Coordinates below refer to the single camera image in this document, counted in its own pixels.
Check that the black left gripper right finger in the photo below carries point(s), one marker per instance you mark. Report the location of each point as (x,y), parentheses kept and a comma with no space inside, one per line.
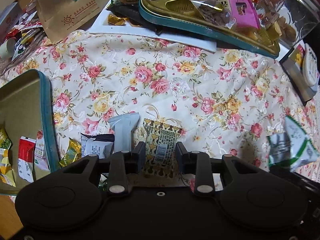
(196,163)

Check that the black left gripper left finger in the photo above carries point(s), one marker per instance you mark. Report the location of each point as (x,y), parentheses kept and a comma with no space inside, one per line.
(123,163)

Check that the white black-top snack packet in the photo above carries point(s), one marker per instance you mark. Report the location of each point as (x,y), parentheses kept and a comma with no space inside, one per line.
(102,145)

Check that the grey long snack packet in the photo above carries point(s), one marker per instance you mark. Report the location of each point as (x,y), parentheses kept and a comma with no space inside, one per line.
(123,127)

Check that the yellow patterned snack packet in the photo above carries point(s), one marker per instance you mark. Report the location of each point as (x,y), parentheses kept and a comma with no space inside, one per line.
(160,146)

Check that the gold green candy wrapper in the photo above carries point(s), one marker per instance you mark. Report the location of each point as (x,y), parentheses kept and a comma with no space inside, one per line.
(73,153)

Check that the white green-stripe snack packet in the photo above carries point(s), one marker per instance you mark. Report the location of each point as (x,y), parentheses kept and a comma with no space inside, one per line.
(292,148)

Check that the red white snack packet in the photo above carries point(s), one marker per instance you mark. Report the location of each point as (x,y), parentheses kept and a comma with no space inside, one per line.
(26,148)

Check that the yellow grey pastry packet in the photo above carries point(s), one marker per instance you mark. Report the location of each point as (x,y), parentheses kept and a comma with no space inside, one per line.
(7,175)

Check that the green yellow-label snack packet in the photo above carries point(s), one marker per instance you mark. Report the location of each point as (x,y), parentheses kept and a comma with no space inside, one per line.
(5,141)

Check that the floral tablecloth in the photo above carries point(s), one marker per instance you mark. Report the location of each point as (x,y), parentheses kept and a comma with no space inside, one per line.
(224,102)

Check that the teal gold tin lid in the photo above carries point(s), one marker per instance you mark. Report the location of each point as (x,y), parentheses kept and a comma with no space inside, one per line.
(26,108)

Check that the white tray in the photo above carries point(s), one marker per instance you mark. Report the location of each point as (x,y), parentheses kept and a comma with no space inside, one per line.
(101,26)

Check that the gold foil candy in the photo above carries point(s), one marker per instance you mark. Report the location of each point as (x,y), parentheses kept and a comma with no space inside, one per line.
(115,20)

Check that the white remote control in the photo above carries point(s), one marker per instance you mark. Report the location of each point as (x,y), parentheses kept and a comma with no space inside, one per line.
(310,70)

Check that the teal gold snack tin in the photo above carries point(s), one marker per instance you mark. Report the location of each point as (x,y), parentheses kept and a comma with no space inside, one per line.
(184,15)

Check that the pink snack bag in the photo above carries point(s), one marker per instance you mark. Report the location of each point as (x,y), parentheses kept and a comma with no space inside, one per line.
(243,11)

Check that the small white cup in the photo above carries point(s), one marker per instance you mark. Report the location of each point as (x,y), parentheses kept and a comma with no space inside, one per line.
(7,49)

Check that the brown paper bag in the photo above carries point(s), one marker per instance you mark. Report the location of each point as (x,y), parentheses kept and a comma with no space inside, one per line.
(61,17)

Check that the clear plastic cookie jar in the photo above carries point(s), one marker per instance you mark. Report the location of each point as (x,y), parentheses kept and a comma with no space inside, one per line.
(295,18)

